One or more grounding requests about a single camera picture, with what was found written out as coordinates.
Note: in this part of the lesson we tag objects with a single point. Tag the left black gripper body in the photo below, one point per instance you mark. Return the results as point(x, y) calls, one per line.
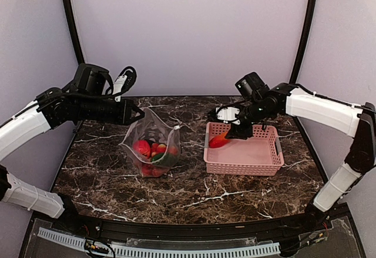
point(121, 115)

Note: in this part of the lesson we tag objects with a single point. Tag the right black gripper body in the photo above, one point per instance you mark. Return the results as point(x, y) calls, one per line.
point(247, 131)

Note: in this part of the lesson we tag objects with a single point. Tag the orange red mango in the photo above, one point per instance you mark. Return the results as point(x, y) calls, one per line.
point(219, 141)

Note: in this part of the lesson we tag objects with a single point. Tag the pink plastic basket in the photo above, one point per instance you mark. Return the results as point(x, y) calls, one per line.
point(260, 155)

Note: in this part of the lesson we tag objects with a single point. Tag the red apple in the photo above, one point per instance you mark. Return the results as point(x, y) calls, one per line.
point(143, 148)

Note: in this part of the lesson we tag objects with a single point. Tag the clear zip top bag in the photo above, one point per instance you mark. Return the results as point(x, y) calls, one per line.
point(152, 129)

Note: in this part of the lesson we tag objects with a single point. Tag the red lychee bunch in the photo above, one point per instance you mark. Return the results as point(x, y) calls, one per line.
point(150, 170)

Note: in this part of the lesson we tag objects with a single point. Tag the green cucumber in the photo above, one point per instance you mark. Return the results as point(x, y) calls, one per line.
point(164, 159)

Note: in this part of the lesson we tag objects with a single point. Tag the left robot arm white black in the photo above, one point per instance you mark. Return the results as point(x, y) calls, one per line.
point(91, 95)

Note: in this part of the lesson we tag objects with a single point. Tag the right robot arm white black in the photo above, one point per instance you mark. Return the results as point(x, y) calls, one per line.
point(354, 120)

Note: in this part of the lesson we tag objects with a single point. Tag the right wiring connector board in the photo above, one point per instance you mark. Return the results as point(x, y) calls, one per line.
point(317, 237)

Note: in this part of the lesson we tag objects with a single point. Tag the wiring connector board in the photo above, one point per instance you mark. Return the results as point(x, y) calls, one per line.
point(317, 237)
point(91, 248)

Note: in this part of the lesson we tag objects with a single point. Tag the left wiring connector board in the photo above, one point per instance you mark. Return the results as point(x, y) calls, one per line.
point(91, 248)

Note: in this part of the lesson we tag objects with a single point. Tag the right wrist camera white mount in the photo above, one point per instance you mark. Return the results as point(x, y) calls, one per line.
point(227, 115)

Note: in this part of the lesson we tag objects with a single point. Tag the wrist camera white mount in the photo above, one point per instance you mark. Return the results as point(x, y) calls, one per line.
point(118, 87)
point(227, 115)

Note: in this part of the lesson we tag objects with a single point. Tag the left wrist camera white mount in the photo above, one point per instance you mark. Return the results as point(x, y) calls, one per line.
point(118, 87)

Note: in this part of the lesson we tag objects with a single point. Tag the black front rail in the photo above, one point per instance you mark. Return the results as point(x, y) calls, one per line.
point(285, 228)

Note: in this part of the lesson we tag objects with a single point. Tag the white slotted cable duct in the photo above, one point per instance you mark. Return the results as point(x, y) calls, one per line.
point(148, 248)

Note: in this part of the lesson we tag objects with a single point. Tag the left black frame post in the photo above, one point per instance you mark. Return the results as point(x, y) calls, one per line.
point(70, 19)

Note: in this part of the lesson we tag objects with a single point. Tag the black frame post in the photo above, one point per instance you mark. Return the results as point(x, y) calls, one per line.
point(70, 19)
point(303, 40)

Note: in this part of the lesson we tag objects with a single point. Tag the right black frame post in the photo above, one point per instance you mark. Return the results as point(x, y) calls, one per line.
point(303, 40)

